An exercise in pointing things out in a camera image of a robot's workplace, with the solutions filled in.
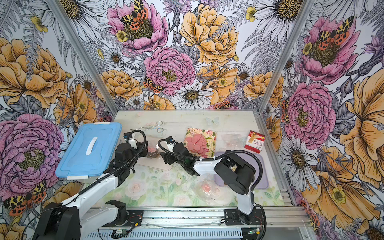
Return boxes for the pile of pink cookies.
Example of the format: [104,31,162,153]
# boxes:
[185,134,209,158]

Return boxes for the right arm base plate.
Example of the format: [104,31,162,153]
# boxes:
[224,208,266,226]

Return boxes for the bag of mixed snacks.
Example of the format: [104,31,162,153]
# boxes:
[193,180,235,206]

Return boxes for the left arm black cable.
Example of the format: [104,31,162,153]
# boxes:
[77,129,148,196]

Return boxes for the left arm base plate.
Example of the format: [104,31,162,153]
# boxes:
[113,210,144,227]

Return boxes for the aluminium front rail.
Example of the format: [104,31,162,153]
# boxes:
[53,206,313,231]

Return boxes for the ziploc bag pink cookies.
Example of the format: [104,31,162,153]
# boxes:
[221,134,246,150]

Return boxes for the beige plastic tray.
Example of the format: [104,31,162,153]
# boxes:
[138,135,172,171]

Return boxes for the lavender plastic tray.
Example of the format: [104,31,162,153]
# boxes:
[214,153,269,190]

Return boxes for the blue lidded storage box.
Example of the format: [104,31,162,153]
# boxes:
[55,122,122,180]

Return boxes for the red white small box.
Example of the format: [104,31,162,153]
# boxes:
[245,131,266,154]

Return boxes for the bag of pink wafers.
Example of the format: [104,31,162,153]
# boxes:
[147,141,161,159]

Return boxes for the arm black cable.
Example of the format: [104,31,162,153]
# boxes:
[157,138,264,193]
[77,129,148,196]

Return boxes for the metal scissors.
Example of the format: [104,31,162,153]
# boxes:
[141,121,165,133]

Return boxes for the yellow floral tray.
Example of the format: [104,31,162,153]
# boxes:
[184,128,217,158]

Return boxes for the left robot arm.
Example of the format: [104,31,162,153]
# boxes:
[33,130,148,240]

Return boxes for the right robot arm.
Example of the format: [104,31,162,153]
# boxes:
[157,137,263,216]

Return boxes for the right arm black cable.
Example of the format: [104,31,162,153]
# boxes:
[157,138,264,193]

